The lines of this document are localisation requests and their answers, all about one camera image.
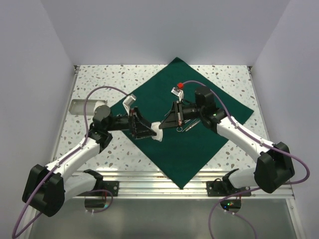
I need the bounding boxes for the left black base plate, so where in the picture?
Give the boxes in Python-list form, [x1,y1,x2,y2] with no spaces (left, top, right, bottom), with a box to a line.
[80,181,120,197]

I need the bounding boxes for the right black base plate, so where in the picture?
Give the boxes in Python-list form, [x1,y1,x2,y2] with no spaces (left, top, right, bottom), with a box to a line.
[206,178,251,197]

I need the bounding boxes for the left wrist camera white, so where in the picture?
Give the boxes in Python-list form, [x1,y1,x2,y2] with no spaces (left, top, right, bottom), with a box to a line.
[122,94,137,115]

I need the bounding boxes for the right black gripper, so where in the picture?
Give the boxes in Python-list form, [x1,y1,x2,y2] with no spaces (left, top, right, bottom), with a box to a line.
[159,100,204,129]

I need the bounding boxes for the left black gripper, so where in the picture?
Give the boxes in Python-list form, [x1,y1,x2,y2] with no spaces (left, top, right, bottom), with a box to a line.
[106,107,157,139]

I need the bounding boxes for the steel surgical scissors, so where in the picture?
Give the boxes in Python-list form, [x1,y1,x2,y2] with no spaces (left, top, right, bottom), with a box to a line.
[176,125,183,132]

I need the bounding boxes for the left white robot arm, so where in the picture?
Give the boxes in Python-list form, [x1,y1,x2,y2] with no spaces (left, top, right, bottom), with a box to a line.
[22,105,162,217]

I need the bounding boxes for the steel instrument tray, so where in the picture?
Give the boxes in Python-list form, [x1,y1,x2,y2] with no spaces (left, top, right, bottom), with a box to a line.
[69,99,108,116]

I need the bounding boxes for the right wrist camera red-capped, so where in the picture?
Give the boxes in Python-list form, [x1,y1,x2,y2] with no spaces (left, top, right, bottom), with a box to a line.
[171,83,184,102]

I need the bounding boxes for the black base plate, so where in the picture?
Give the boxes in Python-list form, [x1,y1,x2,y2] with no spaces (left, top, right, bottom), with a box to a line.
[80,181,120,197]
[206,178,251,197]

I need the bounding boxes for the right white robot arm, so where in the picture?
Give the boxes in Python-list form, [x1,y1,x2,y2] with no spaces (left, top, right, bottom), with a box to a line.
[157,86,295,196]

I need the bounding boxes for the steel scalpel handle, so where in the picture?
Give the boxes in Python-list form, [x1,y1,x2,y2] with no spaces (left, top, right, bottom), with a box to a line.
[183,120,200,132]

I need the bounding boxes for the green surgical drape cloth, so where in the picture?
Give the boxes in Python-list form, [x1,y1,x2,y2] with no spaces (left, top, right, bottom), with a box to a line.
[112,58,253,189]

